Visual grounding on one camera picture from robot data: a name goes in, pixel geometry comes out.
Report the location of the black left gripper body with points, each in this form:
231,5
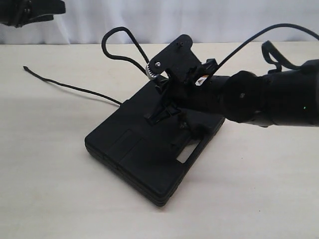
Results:
18,13

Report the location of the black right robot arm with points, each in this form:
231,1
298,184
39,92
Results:
280,98

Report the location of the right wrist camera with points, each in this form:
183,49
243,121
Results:
177,60

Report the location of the white backdrop curtain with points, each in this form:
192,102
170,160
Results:
161,21

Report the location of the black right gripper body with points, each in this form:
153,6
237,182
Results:
198,91

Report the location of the black plastic carrying case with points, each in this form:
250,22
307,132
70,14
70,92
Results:
153,159

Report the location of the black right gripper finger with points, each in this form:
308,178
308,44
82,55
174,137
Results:
164,86
163,110

